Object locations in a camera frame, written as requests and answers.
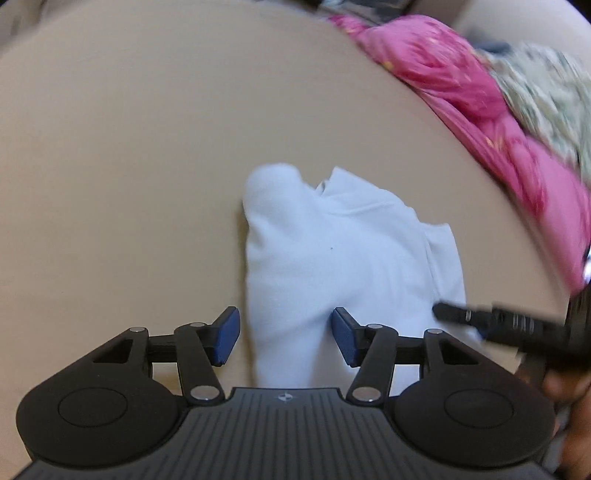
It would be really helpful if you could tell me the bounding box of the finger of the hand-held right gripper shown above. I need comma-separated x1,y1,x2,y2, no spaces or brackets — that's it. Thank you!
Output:
431,301,570,366

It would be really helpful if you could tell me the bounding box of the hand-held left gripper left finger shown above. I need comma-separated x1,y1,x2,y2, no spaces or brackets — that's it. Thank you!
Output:
92,305,242,408

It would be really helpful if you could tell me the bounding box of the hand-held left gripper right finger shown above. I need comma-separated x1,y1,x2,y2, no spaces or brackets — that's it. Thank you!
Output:
331,306,482,403

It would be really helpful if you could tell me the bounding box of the white long-sleeve shirt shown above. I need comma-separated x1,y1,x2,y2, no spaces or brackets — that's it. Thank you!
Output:
242,161,525,389

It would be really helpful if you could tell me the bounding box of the person's right hand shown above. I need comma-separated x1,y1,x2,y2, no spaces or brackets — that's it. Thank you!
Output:
541,367,591,480

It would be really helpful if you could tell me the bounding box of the beige floral cloth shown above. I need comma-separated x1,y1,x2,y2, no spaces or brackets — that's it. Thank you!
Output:
480,41,591,172

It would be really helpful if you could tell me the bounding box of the pink patterned cloth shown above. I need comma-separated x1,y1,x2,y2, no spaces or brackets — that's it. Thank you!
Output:
328,14,591,292

